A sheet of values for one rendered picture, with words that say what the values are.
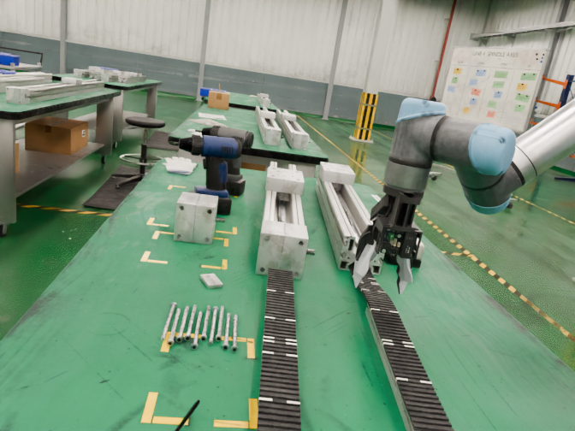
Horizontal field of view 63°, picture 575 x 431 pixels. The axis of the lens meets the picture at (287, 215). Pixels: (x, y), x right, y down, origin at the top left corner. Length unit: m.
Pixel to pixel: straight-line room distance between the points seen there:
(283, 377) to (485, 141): 0.45
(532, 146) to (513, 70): 5.79
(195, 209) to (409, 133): 0.53
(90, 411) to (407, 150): 0.60
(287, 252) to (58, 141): 3.83
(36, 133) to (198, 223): 3.68
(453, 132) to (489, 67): 6.16
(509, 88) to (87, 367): 6.30
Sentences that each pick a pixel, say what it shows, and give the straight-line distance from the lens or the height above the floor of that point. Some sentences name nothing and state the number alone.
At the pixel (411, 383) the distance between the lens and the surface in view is 0.71.
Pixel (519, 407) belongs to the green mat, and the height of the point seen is 0.78.
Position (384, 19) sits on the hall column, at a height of 2.68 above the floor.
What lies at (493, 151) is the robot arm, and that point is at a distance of 0.76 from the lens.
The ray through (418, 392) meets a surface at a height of 0.81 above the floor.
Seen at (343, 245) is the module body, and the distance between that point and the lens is 1.09.
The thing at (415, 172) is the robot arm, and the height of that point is 1.07.
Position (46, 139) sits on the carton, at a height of 0.33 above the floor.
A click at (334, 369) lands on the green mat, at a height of 0.78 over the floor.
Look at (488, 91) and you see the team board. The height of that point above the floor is 1.40.
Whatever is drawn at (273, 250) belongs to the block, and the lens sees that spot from 0.99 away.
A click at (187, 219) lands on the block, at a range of 1.12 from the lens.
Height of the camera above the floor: 1.19
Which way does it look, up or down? 16 degrees down
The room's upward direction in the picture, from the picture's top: 9 degrees clockwise
